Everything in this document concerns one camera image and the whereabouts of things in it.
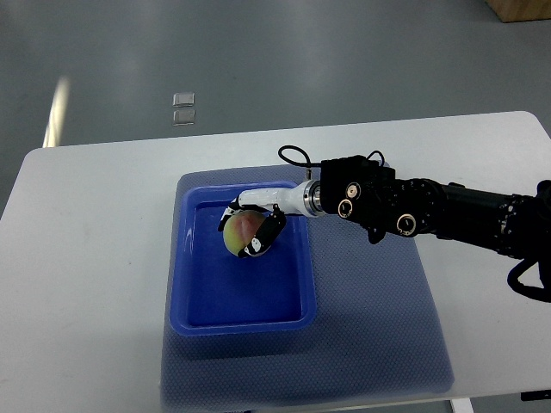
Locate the metal floor plate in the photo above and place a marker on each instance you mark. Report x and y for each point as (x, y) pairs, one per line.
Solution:
(183, 99)
(183, 117)

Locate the lower metal floor plate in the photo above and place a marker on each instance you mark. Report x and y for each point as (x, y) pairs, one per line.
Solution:
(183, 117)

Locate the upper metal floor plate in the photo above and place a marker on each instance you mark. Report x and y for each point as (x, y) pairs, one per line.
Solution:
(183, 99)

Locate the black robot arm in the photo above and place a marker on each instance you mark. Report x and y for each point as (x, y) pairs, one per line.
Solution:
(364, 191)

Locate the wooden box corner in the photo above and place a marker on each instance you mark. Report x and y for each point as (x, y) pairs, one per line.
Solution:
(520, 10)

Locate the blue mesh mat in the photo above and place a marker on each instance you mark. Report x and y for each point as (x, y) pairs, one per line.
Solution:
(376, 333)

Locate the yellow red peach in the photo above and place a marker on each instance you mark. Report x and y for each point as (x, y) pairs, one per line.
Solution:
(249, 233)

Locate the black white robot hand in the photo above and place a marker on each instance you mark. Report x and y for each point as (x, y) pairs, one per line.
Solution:
(278, 202)

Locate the blue plastic tray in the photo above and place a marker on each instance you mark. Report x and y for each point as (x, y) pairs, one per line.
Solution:
(215, 293)

